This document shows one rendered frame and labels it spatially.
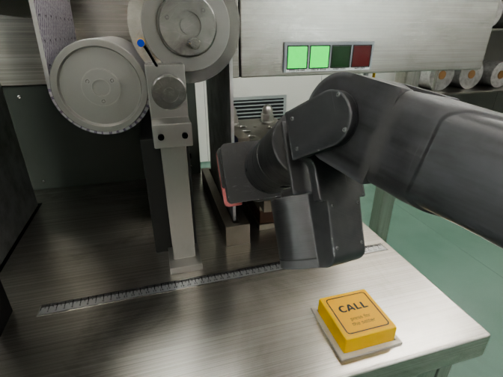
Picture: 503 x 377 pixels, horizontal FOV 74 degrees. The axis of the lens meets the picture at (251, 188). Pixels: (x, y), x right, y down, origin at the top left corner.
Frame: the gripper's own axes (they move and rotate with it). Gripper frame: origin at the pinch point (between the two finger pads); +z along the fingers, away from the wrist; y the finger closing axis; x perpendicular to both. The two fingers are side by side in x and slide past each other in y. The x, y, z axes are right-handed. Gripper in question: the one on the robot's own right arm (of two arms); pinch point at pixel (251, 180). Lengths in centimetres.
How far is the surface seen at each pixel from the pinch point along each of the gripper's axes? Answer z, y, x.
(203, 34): -3.0, -3.9, 19.6
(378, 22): 25, 47, 39
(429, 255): 135, 138, -44
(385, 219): 77, 73, -14
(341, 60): 29, 37, 31
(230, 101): 4.1, -0.1, 13.0
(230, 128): 6.3, -0.2, 9.5
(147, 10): -3.6, -10.5, 22.6
